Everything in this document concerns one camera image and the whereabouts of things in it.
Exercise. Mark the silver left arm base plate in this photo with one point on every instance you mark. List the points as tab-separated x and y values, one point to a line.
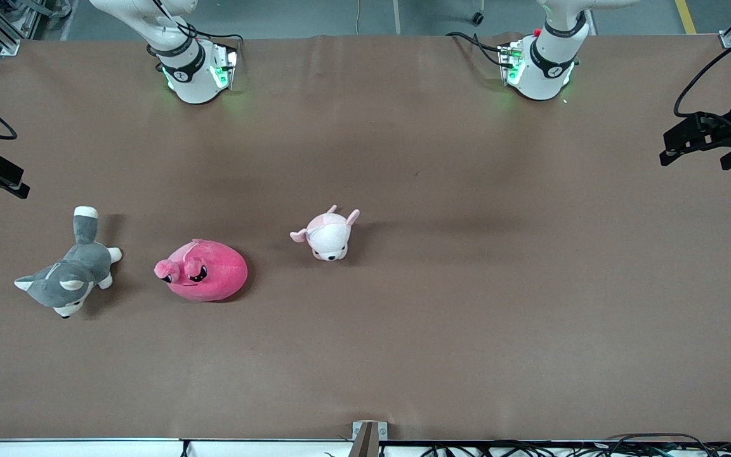
505	63

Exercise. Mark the metal table edge bracket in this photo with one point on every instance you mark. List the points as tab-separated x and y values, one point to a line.
368	438

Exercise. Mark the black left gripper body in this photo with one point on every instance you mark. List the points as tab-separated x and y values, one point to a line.
724	130

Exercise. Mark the pale pink white puppy plush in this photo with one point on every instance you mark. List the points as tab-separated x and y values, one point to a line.
327	235

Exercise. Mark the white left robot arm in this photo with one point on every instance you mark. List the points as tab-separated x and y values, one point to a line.
546	70

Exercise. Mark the bright pink flamingo plush toy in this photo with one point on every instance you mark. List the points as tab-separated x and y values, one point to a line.
213	273

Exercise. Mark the grey white husky plush toy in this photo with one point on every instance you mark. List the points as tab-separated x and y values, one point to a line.
64	279

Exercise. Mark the black castor wheel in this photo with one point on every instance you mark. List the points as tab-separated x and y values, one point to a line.
478	19

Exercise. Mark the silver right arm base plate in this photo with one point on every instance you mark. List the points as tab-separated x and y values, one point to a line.
231	66

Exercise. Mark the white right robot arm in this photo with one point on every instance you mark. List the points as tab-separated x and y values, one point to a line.
194	82

